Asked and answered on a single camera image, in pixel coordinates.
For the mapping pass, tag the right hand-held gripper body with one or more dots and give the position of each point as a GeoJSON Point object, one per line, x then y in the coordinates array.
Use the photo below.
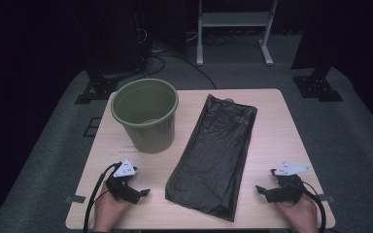
{"type": "Point", "coordinates": [286, 189]}

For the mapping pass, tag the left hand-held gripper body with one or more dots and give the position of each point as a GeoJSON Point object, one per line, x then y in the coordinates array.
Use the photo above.
{"type": "Point", "coordinates": [123, 186]}

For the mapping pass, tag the green plastic bin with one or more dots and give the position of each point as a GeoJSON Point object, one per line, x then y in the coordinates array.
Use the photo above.
{"type": "Point", "coordinates": [149, 136]}

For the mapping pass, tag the black trash bag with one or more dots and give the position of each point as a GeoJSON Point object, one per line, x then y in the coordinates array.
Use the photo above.
{"type": "Point", "coordinates": [213, 155]}

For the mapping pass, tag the person's left hand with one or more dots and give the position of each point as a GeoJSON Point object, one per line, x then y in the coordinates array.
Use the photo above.
{"type": "Point", "coordinates": [110, 210]}

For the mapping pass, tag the person's right hand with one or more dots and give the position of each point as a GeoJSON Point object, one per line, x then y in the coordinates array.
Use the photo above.
{"type": "Point", "coordinates": [299, 215]}

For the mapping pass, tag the grey tape strip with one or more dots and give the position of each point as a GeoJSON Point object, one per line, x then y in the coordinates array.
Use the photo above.
{"type": "Point", "coordinates": [75, 199]}
{"type": "Point", "coordinates": [327, 198]}

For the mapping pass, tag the black stand base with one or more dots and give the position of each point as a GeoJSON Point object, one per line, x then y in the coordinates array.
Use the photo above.
{"type": "Point", "coordinates": [317, 87]}
{"type": "Point", "coordinates": [95, 89]}

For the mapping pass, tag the dark equipment rack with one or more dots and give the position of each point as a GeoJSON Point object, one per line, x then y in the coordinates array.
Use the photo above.
{"type": "Point", "coordinates": [119, 35]}

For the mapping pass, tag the white metal stand frame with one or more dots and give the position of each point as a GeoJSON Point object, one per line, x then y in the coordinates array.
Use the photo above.
{"type": "Point", "coordinates": [236, 19]}

